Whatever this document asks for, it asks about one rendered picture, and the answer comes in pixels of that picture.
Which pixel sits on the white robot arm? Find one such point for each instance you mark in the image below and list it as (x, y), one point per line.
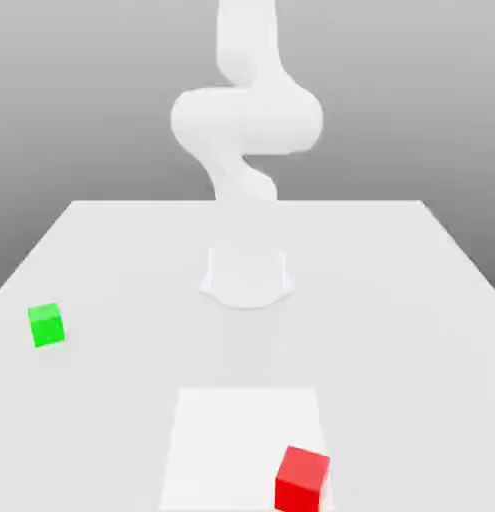
(247, 120)

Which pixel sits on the small red cube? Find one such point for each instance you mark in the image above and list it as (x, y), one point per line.
(301, 480)

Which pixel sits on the small green cube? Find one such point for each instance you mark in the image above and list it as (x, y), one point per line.
(47, 326)

